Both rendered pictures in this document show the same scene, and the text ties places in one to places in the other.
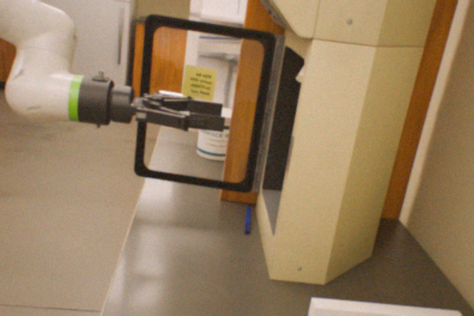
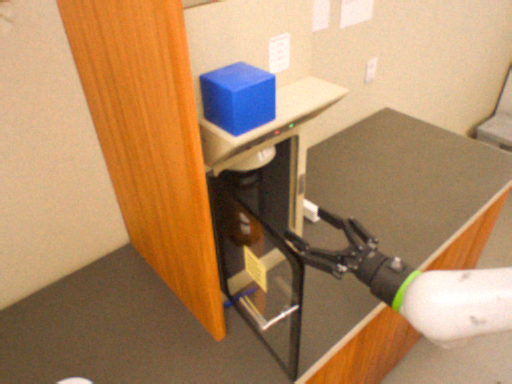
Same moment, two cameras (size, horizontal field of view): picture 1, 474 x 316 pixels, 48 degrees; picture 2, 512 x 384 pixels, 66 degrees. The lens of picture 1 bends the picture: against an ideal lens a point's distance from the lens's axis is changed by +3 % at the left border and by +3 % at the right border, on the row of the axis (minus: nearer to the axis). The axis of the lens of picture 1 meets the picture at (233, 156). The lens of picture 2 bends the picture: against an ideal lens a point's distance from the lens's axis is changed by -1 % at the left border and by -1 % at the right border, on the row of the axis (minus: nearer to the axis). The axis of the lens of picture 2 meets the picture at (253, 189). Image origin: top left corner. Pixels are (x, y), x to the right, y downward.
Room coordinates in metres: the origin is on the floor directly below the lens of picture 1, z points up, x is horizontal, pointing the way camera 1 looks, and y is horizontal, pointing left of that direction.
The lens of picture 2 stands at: (1.52, 0.56, 1.87)
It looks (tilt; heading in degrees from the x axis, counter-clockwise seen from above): 37 degrees down; 236
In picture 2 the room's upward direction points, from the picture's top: 3 degrees counter-clockwise
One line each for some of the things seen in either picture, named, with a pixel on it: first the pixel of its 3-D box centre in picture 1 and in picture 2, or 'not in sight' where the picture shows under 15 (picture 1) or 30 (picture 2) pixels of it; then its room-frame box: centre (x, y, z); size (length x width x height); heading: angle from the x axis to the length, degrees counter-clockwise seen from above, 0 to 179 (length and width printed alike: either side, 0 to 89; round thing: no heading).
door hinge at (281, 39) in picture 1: (267, 118); (218, 238); (1.21, -0.07, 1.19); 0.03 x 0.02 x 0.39; 5
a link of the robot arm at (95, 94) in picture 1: (98, 99); (393, 279); (1.01, 0.28, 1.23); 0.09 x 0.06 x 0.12; 6
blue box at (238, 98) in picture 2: not in sight; (238, 97); (1.16, -0.02, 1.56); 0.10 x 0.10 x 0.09; 5
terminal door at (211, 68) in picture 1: (202, 108); (254, 282); (1.22, 0.09, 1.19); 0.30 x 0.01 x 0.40; 88
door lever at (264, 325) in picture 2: not in sight; (261, 309); (1.25, 0.17, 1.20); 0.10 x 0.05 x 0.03; 88
